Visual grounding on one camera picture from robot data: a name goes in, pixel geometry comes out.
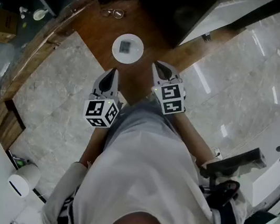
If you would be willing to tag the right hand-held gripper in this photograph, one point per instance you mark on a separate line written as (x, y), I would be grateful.
(170, 96)

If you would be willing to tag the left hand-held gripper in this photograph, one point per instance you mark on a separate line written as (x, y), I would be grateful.
(99, 111)

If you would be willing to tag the white plate of food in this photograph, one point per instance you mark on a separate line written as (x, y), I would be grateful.
(132, 54)

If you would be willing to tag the dark grey food piece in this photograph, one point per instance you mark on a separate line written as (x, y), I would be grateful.
(125, 46)

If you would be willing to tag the black fridge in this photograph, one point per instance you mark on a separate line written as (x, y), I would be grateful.
(173, 5)

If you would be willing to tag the person's left forearm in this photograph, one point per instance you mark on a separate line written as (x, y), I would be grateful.
(96, 144)

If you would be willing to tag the person's right forearm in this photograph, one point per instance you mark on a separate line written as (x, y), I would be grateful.
(191, 136)

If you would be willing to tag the thin-framed eyeglasses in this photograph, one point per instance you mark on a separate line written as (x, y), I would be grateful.
(118, 13)

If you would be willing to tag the person's white shirt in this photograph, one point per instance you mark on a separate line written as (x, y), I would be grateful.
(147, 163)

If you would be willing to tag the white floor socket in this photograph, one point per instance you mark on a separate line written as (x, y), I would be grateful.
(216, 152)

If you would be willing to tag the white round dish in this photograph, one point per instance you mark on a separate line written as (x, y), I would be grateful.
(40, 14)

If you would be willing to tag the brown cardboard box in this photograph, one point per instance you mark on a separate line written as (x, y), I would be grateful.
(3, 24)

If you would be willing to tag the white cylindrical bin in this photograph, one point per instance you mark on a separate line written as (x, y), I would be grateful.
(25, 178)

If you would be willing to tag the person's foot in black sandal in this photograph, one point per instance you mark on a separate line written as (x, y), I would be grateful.
(223, 193)

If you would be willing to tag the white machine housing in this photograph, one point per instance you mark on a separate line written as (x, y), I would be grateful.
(277, 163)

